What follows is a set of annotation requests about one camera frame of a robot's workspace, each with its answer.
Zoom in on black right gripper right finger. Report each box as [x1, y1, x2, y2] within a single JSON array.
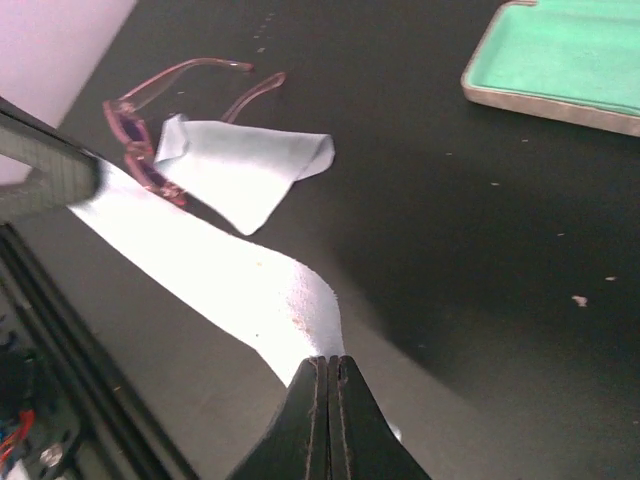
[[328, 356, 430, 480]]

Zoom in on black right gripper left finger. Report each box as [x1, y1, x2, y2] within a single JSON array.
[[229, 357, 329, 480]]

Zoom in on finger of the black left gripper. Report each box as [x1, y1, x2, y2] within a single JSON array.
[[1, 98, 105, 223]]

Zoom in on pink sunglasses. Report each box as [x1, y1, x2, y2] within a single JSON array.
[[102, 57, 287, 209]]

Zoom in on light blue cleaning cloth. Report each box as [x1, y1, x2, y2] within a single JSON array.
[[71, 160, 345, 385]]

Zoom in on beige glasses case green lining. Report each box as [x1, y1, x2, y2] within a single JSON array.
[[461, 1, 639, 137]]

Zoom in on black front mounting rail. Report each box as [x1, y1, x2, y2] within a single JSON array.
[[1, 225, 198, 479]]

